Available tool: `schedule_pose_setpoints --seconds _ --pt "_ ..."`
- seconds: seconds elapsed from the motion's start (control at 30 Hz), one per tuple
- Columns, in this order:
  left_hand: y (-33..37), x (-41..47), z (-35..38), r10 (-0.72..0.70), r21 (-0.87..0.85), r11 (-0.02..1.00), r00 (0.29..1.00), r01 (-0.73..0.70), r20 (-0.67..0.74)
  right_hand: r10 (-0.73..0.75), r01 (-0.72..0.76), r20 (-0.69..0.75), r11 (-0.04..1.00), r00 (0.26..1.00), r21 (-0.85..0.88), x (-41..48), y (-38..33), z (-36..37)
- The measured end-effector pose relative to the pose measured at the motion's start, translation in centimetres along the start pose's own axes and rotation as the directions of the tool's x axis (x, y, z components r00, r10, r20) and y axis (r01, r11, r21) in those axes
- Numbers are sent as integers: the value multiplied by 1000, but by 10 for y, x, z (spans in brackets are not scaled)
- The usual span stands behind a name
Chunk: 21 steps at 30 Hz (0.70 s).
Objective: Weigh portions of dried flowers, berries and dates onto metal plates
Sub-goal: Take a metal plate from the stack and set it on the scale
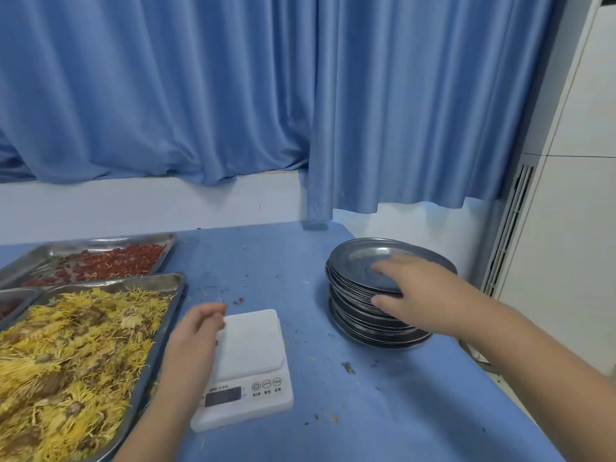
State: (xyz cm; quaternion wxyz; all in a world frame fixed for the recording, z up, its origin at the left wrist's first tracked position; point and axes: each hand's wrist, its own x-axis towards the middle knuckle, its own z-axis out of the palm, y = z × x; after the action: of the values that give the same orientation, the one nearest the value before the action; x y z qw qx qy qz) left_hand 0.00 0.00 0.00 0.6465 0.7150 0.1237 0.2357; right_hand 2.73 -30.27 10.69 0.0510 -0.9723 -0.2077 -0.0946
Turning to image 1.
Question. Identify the person's right hand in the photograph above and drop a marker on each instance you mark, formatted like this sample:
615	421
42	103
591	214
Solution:
428	298

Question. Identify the person's left hand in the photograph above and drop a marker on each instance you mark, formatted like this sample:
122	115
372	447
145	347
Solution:
190	346

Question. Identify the stack of steel plates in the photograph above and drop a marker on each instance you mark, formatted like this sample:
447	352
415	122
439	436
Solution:
375	327

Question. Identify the white digital kitchen scale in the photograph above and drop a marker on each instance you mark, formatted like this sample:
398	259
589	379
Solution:
255	360

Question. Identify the pile of yellow chrysanthemums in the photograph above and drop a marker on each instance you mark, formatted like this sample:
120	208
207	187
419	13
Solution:
67	360

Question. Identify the person's left forearm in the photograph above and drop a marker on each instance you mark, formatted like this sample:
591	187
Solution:
159	428

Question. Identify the person's right forearm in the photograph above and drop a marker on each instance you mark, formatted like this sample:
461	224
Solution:
544	370

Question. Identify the rectangular steel tray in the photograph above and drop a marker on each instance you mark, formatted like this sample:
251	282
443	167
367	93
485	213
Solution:
163	303
38	252
24	295

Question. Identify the blue tablecloth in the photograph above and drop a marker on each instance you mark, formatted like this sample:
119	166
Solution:
289	254

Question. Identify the white standing air conditioner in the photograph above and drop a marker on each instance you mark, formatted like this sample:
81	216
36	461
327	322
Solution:
568	226

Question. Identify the narrow blue curtain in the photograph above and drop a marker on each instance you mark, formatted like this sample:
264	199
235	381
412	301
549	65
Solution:
409	100

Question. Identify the wide blue curtain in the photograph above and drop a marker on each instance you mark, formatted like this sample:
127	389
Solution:
144	81

